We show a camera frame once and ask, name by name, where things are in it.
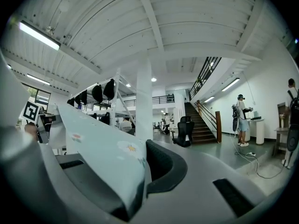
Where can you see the brown wooden stand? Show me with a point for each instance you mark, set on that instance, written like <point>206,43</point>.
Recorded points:
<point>280,134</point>

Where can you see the black mezzanine railing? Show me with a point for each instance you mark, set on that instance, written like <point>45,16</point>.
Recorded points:
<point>161,100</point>
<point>205,73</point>

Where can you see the white square pillar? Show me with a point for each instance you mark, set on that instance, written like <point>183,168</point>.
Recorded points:
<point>143,101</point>

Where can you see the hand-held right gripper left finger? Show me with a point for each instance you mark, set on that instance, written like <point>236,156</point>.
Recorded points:
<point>42,183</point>

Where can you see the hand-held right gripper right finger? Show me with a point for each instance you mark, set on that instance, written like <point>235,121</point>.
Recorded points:
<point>198,195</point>

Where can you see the rows of black bags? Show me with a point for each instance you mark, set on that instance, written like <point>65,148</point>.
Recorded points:
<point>97,93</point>

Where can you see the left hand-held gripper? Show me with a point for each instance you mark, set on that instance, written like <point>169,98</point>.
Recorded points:
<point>29,112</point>

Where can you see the black office chair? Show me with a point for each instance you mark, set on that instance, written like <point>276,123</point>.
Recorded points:
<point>184,129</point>

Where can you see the large glass window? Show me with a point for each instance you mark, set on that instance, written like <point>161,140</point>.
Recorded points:
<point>42,97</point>

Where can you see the wall tube light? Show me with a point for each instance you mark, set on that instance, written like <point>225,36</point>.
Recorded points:
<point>230,84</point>
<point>209,99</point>

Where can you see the person's left hand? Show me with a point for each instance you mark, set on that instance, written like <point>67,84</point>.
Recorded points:
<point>31,129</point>

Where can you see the white metal shelving rack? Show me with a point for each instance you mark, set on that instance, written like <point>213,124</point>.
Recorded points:
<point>121,87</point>

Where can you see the brown wooden stair handrail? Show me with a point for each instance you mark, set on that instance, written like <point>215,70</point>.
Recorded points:
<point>218,127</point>

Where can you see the ceiling tube light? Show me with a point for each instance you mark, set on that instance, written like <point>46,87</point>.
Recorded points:
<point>39,35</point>
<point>38,79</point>

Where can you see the light blue floral tablecloth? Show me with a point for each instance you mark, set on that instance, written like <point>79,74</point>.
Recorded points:
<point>105,136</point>

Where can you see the dark wooden staircase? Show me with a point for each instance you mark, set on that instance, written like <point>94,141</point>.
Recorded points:
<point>198,125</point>

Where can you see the white counter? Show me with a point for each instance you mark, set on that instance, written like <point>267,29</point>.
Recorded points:
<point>259,132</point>

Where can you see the white power strip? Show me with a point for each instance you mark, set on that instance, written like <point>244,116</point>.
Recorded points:
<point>251,153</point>

